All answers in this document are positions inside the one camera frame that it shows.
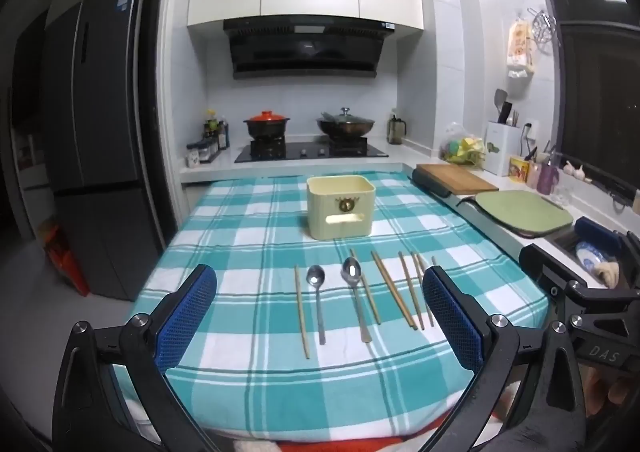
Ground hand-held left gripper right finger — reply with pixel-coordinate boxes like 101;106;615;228
422;266;586;452

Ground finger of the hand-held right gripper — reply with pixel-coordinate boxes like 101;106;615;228
519;245;591;298
575;216;640;285

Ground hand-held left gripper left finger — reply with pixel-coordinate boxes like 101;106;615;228
52;265;217;452

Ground large metal spoon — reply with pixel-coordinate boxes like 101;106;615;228
341;257;374;344

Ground small metal spoon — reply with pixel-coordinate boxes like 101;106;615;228
306;265;327;346

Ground cream utensil holder box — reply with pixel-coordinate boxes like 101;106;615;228
306;175;377;239

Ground person's right hand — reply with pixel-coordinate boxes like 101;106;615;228
584;363;640;422

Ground blue and white bowl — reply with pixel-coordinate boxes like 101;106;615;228
574;241;607;274

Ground green cutting board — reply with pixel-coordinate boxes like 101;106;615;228
474;189;572;238

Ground purple bottle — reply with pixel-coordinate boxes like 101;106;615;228
536;159;560;195

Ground teal plaid tablecloth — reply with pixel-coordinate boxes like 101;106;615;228
112;171;556;445

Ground wooden cutting board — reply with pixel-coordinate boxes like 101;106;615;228
416;163;500;194

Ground white knife and utensil stand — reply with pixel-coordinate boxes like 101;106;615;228
484;121;522;175

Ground dark window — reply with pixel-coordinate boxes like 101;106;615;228
555;20;640;203

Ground red bag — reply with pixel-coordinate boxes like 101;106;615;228
45;225;90;297

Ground plastic bag of sponges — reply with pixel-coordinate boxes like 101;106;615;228
439;122;487;167

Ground condiment jars and bottles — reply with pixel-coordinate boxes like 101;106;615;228
186;139;222;169

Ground orange blanket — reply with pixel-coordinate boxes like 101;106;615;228
277;432;406;452

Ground yellow cap condiment bottle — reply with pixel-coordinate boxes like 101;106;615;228
202;110;221;153

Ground dark glass pitcher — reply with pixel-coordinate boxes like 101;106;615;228
388;115;409;145

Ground hanging plastic bag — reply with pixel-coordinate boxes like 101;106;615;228
506;20;537;79

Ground grey refrigerator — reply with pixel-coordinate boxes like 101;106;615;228
42;0;166;303

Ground black gas cooktop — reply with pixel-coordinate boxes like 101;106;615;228
234;141;389;164

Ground clay pot with orange lid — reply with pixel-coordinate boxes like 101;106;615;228
243;111;291;140

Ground wok with glass lid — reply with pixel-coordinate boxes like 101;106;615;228
316;107;376;139

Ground black range hood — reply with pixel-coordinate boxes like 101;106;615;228
223;17;395;80

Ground hanging wire rack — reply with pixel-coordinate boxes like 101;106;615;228
527;7;557;53

